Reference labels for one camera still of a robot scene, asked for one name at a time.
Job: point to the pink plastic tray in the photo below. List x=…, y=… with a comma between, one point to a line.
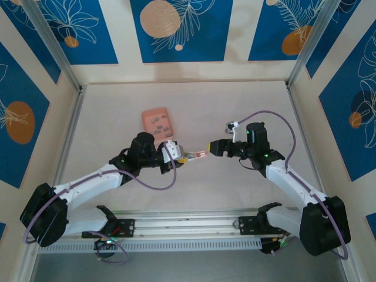
x=149, y=127

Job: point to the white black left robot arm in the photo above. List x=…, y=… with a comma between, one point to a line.
x=88, y=182

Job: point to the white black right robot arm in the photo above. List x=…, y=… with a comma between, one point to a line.
x=293, y=182

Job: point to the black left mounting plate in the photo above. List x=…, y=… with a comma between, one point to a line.
x=126, y=227

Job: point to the black mounting plate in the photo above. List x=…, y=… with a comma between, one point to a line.
x=126, y=227
x=248, y=226

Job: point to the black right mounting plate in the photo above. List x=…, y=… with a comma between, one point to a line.
x=248, y=226

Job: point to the black controller board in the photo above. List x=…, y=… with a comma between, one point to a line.
x=104, y=243
x=274, y=244

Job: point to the aluminium table edge rail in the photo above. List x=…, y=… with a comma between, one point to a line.
x=69, y=138
x=302, y=126

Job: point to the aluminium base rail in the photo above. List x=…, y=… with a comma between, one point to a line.
x=188, y=220

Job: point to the aluminium frame post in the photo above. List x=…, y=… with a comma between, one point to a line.
x=50, y=38
x=311, y=38

